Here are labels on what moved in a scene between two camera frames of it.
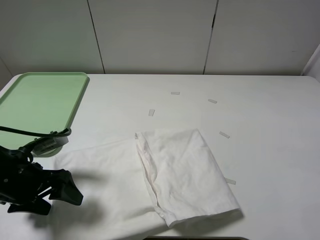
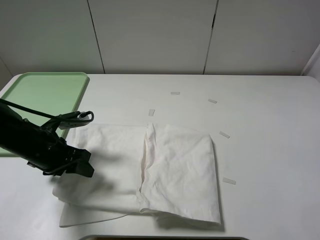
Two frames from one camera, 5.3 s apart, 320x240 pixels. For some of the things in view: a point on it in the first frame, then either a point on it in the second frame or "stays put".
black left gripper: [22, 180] to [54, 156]
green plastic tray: [41, 102] stays put
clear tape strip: [151, 112] stays put
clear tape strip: [224, 134] stays put
